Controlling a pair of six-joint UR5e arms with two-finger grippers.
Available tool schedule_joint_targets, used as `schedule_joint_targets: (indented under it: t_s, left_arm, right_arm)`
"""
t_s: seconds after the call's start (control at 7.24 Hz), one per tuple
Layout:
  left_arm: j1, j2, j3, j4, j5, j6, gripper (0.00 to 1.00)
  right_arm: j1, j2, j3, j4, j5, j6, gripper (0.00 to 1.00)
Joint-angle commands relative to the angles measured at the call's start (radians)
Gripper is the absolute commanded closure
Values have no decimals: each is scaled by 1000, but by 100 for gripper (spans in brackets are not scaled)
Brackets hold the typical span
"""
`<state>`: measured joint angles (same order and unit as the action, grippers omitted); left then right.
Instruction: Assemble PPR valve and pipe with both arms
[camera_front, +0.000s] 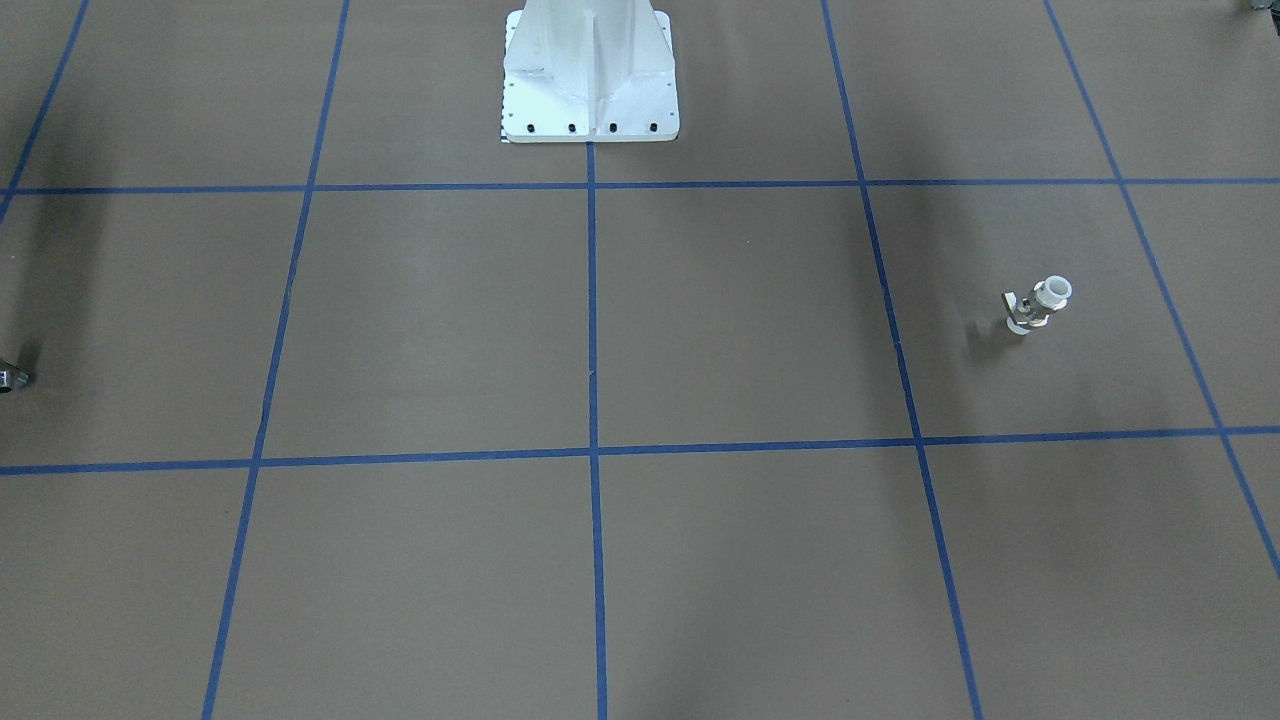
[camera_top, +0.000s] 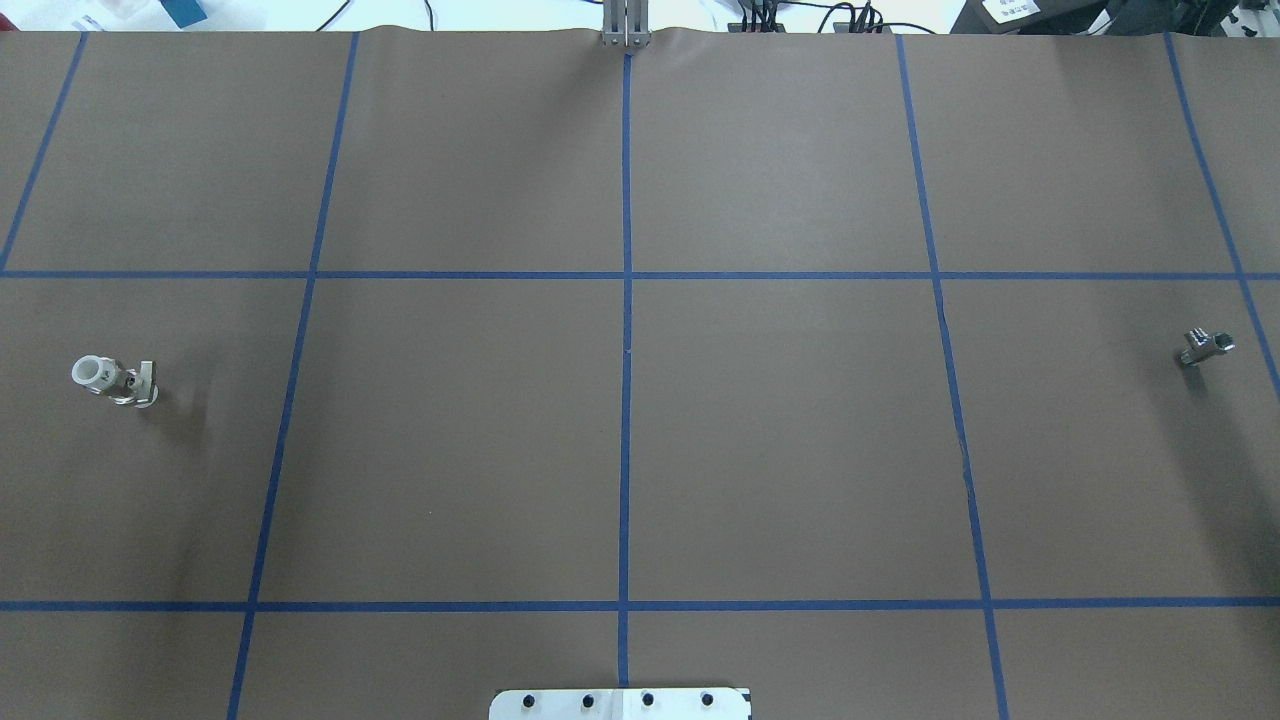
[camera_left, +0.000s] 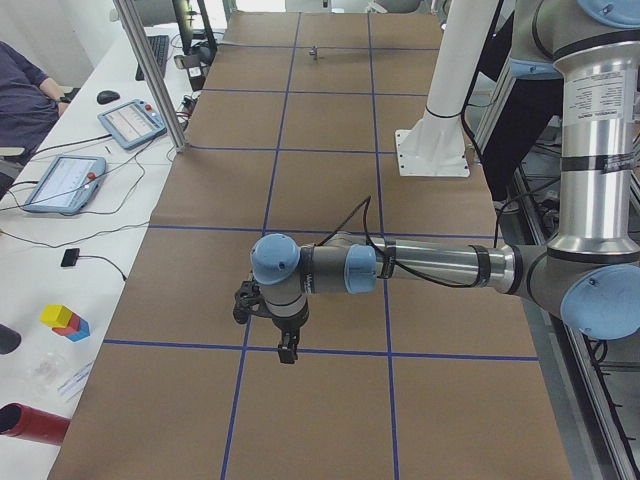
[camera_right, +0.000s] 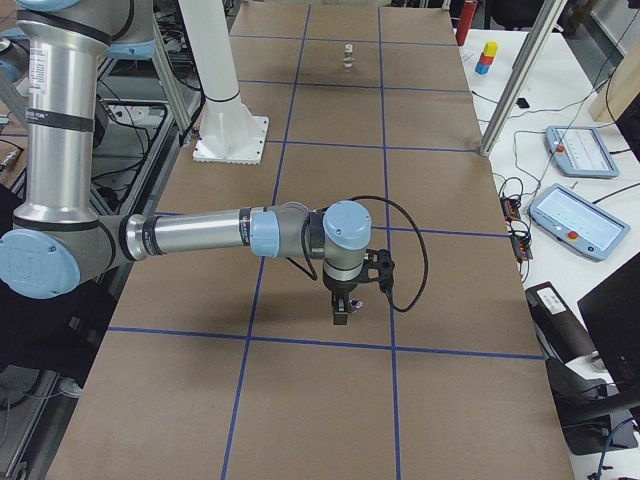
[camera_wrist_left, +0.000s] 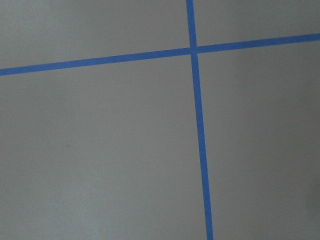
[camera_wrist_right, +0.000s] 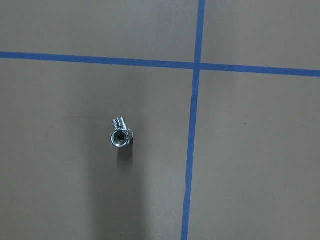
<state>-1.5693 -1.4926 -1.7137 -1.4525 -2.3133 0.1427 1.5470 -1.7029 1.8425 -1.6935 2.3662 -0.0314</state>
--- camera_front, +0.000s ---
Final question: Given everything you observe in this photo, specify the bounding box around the white PPR valve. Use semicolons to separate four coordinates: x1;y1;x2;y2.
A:
1002;275;1073;336

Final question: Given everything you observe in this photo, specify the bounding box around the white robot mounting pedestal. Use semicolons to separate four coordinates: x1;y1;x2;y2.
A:
500;1;681;143

